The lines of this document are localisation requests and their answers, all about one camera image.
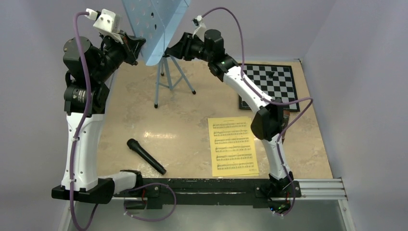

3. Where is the black microphone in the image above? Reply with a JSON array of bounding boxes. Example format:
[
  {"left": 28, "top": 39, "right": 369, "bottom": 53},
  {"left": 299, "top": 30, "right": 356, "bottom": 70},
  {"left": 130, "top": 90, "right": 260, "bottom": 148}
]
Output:
[{"left": 127, "top": 139, "right": 167, "bottom": 175}]

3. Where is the brown wooden metronome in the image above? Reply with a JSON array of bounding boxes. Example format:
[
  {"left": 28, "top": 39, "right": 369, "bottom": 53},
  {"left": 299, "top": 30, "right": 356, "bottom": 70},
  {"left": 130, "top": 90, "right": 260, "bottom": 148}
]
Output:
[{"left": 281, "top": 110, "right": 290, "bottom": 130}]

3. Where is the light blue music stand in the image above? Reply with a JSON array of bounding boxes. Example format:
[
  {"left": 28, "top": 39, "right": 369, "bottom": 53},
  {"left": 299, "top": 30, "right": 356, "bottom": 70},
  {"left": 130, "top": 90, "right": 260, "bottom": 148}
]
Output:
[{"left": 122, "top": 0, "right": 196, "bottom": 108}]

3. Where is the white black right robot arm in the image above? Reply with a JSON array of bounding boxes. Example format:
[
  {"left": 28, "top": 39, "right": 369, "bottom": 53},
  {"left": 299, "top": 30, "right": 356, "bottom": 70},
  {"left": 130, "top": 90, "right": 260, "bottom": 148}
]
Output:
[{"left": 165, "top": 29, "right": 296, "bottom": 196}]

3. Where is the black white chessboard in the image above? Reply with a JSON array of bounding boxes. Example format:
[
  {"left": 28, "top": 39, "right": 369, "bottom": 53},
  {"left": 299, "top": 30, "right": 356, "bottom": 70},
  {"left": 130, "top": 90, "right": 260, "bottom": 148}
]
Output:
[{"left": 243, "top": 64, "right": 298, "bottom": 103}]

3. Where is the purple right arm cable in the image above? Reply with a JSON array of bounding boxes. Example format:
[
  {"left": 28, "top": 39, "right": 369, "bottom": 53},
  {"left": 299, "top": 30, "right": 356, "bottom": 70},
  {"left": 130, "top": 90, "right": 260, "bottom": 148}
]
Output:
[{"left": 201, "top": 7, "right": 315, "bottom": 218}]

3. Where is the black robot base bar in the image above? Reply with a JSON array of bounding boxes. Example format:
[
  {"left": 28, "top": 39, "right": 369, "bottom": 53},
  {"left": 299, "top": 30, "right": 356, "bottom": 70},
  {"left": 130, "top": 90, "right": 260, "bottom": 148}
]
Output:
[{"left": 118, "top": 178, "right": 302, "bottom": 209}]

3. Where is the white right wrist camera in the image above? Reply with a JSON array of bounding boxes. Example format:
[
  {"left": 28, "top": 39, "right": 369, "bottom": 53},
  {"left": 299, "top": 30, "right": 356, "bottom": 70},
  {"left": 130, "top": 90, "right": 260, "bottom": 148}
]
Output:
[{"left": 192, "top": 15, "right": 207, "bottom": 41}]

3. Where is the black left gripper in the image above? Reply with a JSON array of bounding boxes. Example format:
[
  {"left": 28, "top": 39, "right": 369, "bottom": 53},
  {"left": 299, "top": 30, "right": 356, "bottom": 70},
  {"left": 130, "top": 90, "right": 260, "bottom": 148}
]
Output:
[{"left": 93, "top": 30, "right": 146, "bottom": 82}]

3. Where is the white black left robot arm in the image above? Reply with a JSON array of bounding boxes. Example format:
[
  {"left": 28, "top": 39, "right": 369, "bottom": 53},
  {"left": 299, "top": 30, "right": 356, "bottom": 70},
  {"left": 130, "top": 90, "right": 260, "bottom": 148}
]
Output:
[{"left": 51, "top": 32, "right": 146, "bottom": 204}]

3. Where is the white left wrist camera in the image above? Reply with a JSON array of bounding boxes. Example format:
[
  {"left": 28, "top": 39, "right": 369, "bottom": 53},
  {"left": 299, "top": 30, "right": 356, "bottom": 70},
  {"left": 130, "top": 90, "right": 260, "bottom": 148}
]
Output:
[{"left": 86, "top": 8, "right": 124, "bottom": 44}]

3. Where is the yellow sheet music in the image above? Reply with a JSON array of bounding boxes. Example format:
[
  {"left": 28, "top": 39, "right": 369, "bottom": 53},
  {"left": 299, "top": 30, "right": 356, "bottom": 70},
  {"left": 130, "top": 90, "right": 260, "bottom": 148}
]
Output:
[
  {"left": 208, "top": 116, "right": 254, "bottom": 139},
  {"left": 209, "top": 136, "right": 259, "bottom": 177}
]

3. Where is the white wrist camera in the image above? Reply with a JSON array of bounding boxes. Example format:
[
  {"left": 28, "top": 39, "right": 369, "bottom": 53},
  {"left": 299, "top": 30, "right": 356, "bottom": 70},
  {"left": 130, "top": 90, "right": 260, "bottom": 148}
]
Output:
[
  {"left": 86, "top": 8, "right": 124, "bottom": 44},
  {"left": 192, "top": 15, "right": 207, "bottom": 41}
]

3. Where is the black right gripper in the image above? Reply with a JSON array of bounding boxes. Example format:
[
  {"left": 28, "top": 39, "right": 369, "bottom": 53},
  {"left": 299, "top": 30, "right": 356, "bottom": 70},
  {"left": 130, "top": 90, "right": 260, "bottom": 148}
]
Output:
[{"left": 165, "top": 33, "right": 211, "bottom": 63}]

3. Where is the aluminium frame rail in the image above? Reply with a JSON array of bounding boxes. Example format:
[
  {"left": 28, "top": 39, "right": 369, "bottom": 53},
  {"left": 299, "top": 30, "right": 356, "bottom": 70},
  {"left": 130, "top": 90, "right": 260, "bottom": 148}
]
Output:
[{"left": 68, "top": 174, "right": 346, "bottom": 217}]

